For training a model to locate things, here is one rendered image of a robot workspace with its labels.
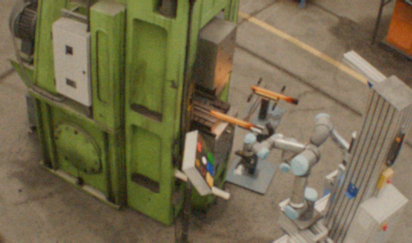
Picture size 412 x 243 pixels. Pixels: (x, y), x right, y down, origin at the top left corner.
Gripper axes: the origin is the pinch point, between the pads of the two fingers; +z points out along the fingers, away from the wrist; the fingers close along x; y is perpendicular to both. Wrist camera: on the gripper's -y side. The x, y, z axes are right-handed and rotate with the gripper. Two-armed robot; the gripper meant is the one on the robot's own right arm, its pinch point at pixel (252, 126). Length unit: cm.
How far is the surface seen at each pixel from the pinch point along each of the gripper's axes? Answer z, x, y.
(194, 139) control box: 22, -51, -18
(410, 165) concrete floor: -133, 146, 110
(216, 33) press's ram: 31, -6, -75
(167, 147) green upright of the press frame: 47, -44, 8
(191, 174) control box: 11, -74, -11
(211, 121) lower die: 30.0, -7.5, 2.6
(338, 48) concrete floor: 6, 300, 106
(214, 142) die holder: 22.9, -16.1, 14.2
